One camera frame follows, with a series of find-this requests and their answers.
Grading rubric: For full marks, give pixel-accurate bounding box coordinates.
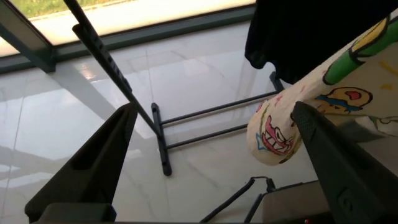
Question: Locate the cream printed garment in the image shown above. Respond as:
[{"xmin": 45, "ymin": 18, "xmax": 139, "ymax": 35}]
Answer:
[{"xmin": 246, "ymin": 9, "xmax": 398, "ymax": 167}]

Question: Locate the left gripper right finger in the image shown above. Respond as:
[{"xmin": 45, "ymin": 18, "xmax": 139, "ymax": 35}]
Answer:
[{"xmin": 292, "ymin": 101, "xmax": 398, "ymax": 224}]

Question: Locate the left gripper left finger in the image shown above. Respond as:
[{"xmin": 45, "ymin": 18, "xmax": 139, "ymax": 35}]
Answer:
[{"xmin": 24, "ymin": 102, "xmax": 139, "ymax": 223}]

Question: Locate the window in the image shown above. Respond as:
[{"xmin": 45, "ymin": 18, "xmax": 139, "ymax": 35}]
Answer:
[{"xmin": 0, "ymin": 0, "xmax": 257, "ymax": 75}]

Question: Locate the black clothes rack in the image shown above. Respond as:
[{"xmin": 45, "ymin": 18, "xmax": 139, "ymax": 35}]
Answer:
[{"xmin": 63, "ymin": 0, "xmax": 285, "ymax": 177}]

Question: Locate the black cable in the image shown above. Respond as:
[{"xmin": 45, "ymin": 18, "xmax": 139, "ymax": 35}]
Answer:
[{"xmin": 200, "ymin": 176, "xmax": 277, "ymax": 223}]

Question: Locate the black t-shirt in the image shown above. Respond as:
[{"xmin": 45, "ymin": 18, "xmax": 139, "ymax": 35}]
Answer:
[{"xmin": 244, "ymin": 0, "xmax": 398, "ymax": 85}]

